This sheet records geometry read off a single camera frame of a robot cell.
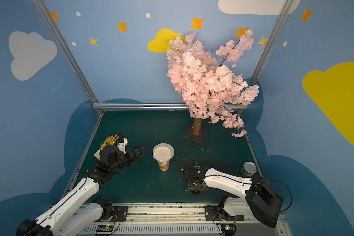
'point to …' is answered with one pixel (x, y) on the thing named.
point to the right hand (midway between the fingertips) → (195, 184)
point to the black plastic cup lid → (195, 187)
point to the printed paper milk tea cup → (163, 165)
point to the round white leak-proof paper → (163, 152)
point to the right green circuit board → (229, 229)
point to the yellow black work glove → (112, 140)
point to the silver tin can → (248, 169)
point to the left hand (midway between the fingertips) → (144, 149)
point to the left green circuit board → (105, 228)
